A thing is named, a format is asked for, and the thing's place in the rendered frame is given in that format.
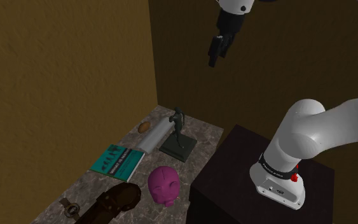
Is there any brown potato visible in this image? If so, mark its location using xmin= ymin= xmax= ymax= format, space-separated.
xmin=137 ymin=121 xmax=151 ymax=134

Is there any brown wristwatch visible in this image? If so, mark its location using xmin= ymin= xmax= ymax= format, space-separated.
xmin=58 ymin=197 xmax=81 ymax=221

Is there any dark robot stand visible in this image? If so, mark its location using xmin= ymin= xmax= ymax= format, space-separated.
xmin=186 ymin=124 xmax=335 ymax=224

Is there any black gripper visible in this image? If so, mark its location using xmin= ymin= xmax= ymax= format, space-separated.
xmin=208 ymin=8 xmax=246 ymax=68

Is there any pink piggy bank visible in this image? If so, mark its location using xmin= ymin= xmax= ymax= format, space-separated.
xmin=148 ymin=165 xmax=181 ymax=208

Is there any teal book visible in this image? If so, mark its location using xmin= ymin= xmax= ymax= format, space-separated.
xmin=90 ymin=143 xmax=146 ymax=183

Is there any grey cylinder roll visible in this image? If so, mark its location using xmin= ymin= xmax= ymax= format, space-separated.
xmin=136 ymin=116 xmax=176 ymax=155

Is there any dark brown leather boot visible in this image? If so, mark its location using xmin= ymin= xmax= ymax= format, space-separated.
xmin=74 ymin=181 xmax=142 ymax=224

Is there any dark green figure statue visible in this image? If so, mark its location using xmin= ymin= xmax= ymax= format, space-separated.
xmin=159 ymin=106 xmax=198 ymax=164

